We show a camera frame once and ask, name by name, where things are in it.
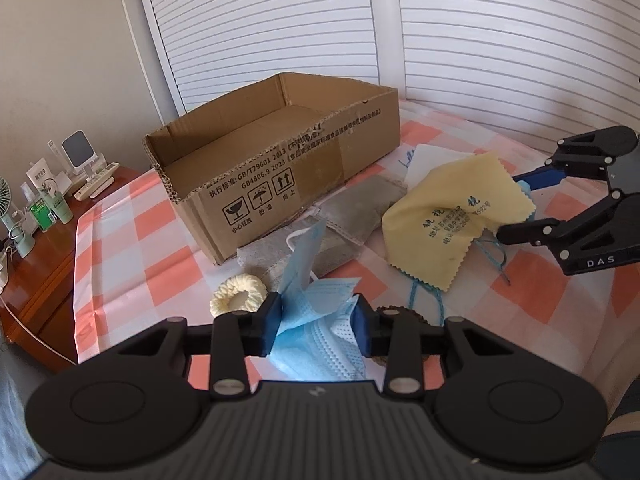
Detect cream knitted scrunchie ring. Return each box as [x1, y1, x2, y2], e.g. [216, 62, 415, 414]
[208, 272, 269, 319]

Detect blue disposable face mask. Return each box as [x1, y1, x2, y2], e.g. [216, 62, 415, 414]
[269, 221, 366, 382]

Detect grey sachet pouch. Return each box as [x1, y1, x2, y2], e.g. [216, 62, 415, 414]
[318, 174, 406, 246]
[236, 217, 360, 290]

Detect yellow lens cleaning cloth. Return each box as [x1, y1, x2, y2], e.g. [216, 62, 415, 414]
[382, 153, 536, 289]

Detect white tissue sheet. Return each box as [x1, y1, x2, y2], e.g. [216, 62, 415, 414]
[404, 144, 470, 191]

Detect white louvered wardrobe doors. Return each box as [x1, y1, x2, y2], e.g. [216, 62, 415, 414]
[142, 0, 639, 150]

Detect pink white checkered tablecloth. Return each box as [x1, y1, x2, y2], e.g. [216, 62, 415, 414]
[72, 97, 640, 396]

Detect brown cardboard box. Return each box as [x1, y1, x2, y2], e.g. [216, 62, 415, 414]
[143, 73, 400, 264]

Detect wooden bedside cabinet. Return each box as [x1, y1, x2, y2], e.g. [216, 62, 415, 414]
[1, 168, 141, 372]

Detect white remote control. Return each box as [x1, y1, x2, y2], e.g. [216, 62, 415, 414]
[74, 162, 120, 202]

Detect green tube bottle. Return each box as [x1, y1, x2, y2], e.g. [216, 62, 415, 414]
[40, 178, 74, 224]

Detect green spray bottle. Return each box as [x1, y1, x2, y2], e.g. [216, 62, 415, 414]
[28, 198, 55, 232]

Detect green mini desk fan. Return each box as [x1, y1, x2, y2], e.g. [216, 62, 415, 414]
[0, 178, 35, 258]

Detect phone stand with screen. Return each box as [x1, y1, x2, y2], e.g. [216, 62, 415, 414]
[62, 130, 106, 181]

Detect white tube skincare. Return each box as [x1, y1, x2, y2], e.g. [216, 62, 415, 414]
[26, 158, 63, 196]

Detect blue string drawstring pouch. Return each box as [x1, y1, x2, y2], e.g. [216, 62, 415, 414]
[407, 234, 511, 326]

